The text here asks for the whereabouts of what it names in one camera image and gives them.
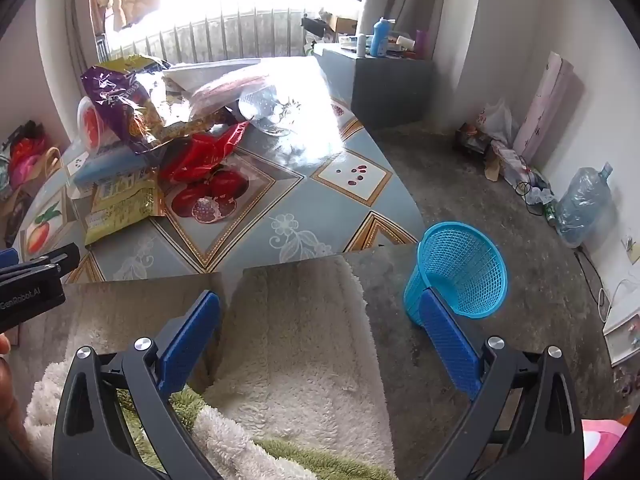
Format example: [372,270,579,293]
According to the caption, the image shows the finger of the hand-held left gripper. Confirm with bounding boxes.
[0,242,81,282]

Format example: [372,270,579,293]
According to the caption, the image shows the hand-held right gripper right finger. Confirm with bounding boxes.
[419,287,586,480]

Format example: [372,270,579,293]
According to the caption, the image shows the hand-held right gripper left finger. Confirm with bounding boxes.
[52,289,223,480]

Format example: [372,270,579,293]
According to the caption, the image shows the blue mesh basket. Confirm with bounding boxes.
[404,221,509,328]

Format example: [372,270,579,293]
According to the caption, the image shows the purple snack bag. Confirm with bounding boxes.
[80,65,236,156]

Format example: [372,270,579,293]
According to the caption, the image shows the red plastic wrapper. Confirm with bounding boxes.
[159,121,251,186]

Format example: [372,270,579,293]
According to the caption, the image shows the clear plastic bottle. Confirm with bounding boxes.
[237,82,301,137]

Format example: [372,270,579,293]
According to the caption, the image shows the person's left hand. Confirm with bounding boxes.
[0,332,23,448]

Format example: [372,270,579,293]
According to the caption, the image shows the green yellow snack packet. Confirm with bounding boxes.
[84,167,161,247]

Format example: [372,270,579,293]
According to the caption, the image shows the tan bag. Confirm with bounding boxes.
[42,147,63,181]

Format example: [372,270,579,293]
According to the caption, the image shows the cream fluffy blanket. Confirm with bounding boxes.
[22,255,398,480]

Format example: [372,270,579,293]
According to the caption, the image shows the light blue pack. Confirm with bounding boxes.
[72,147,161,186]

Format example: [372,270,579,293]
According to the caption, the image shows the red bag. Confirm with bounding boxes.
[9,120,51,188]

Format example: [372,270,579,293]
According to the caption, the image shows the white box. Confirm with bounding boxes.
[602,305,640,366]

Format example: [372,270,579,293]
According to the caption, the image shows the pink cloth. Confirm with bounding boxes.
[582,417,631,480]

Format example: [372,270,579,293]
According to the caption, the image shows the clear water jug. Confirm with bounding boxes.
[555,162,616,248]

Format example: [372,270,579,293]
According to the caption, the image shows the dark box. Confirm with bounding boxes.
[455,124,488,158]

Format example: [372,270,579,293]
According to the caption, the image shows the yellow snack bag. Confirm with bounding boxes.
[97,54,171,78]

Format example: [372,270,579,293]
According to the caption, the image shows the white plastic bag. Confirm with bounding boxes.
[475,100,516,143]

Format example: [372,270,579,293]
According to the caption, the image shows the white plastic sheet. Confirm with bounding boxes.
[162,58,263,92]

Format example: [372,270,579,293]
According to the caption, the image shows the pink clear plastic bag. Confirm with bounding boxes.
[187,74,273,116]

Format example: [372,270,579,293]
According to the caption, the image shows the grey cabinet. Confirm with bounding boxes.
[312,42,435,131]

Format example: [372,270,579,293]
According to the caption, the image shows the metal balcony railing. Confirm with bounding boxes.
[97,7,313,66]

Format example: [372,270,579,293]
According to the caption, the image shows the blue bottle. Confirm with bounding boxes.
[369,17,396,57]

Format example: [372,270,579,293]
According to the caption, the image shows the cardboard box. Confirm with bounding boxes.
[320,10,358,36]

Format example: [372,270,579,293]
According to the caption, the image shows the black flat box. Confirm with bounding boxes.
[301,16,331,38]

